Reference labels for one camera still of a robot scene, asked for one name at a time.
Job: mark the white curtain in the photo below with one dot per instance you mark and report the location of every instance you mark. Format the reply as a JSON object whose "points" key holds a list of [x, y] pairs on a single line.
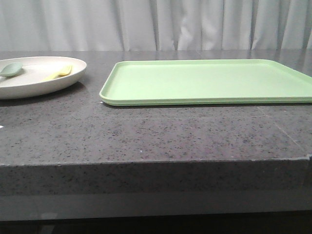
{"points": [[154, 25]]}

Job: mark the light green tray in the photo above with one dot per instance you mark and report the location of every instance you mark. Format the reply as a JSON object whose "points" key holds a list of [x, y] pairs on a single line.
{"points": [[211, 81]]}

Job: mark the white round plate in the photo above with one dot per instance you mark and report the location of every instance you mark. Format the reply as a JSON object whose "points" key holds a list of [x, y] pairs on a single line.
{"points": [[30, 82]]}

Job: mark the yellow plastic fork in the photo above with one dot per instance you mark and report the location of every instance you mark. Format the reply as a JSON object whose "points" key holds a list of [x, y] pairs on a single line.
{"points": [[62, 72]]}

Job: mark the teal plastic spoon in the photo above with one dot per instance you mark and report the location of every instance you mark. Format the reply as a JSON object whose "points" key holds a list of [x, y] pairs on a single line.
{"points": [[11, 70]]}

